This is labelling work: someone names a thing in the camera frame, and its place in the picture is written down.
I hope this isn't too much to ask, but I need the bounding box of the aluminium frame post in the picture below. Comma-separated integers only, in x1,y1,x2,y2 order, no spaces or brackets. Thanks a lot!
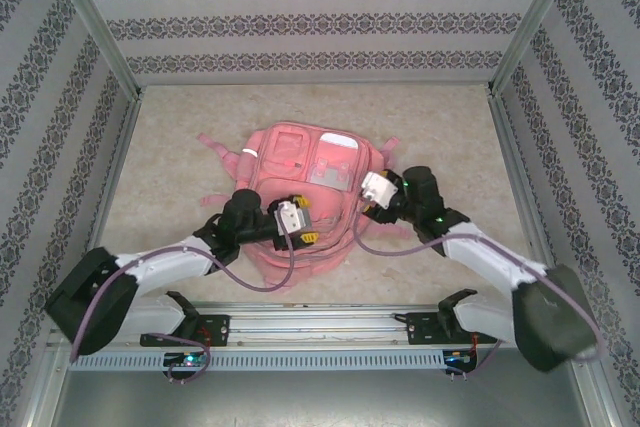
44,0,144,101
487,0,586,98

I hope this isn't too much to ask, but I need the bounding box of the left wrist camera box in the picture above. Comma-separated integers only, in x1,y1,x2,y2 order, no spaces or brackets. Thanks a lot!
267,199,314,237

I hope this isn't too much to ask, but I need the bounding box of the pink school backpack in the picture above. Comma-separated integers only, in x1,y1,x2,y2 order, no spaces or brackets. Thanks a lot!
196,120,416,292

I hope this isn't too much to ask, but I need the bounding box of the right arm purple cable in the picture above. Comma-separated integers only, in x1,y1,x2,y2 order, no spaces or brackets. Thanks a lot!
349,196,602,383

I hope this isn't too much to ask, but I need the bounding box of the circuit board blue light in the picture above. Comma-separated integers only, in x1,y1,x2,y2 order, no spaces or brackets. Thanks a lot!
443,349,477,366

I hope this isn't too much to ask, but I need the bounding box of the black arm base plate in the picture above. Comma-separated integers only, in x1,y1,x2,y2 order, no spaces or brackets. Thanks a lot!
139,314,231,348
405,311,499,347

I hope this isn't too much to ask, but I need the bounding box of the circuit board green light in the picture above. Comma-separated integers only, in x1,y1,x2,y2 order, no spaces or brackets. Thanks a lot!
164,351,209,369

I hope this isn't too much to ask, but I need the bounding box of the aluminium front upright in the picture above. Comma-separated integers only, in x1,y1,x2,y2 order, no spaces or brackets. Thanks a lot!
17,346,69,427
572,366,624,427

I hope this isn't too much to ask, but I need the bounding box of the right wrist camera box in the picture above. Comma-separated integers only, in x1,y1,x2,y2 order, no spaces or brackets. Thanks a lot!
358,171,401,211

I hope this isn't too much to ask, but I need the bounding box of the grey metal panel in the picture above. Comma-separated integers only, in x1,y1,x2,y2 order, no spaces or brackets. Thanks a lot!
49,370,601,427

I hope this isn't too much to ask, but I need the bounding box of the grey slotted cable duct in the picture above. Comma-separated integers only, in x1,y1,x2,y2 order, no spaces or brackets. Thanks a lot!
67,350,479,373

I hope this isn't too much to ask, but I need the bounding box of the aluminium mounting rail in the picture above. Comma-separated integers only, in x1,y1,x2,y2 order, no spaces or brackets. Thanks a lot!
47,302,586,349

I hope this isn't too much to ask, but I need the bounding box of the aluminium side rail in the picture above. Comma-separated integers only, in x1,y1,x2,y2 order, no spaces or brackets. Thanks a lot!
84,89,146,253
487,86,571,308

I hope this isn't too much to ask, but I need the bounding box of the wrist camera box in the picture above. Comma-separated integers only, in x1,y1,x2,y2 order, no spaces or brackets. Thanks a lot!
267,199,314,237
358,171,401,211

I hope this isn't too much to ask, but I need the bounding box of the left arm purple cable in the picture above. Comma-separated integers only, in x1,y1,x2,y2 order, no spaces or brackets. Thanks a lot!
69,209,296,386

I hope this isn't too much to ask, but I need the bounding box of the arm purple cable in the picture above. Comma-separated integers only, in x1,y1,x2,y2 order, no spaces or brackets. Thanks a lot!
349,196,602,383
69,209,296,386

